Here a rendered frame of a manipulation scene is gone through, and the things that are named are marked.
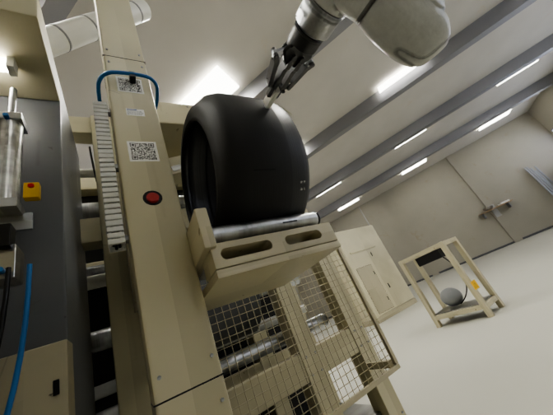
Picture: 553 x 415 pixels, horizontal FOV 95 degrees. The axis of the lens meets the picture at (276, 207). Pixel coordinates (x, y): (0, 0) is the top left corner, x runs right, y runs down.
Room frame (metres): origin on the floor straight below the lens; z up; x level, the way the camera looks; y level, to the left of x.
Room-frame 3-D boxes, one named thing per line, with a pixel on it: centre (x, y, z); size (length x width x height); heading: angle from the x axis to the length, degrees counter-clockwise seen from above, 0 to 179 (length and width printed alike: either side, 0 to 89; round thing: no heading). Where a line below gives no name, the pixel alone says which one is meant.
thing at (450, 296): (3.25, -1.44, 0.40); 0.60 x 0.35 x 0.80; 37
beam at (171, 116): (1.08, 0.20, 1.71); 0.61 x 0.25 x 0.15; 126
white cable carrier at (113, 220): (0.52, 0.37, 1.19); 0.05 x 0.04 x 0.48; 36
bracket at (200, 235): (0.66, 0.27, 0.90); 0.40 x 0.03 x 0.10; 36
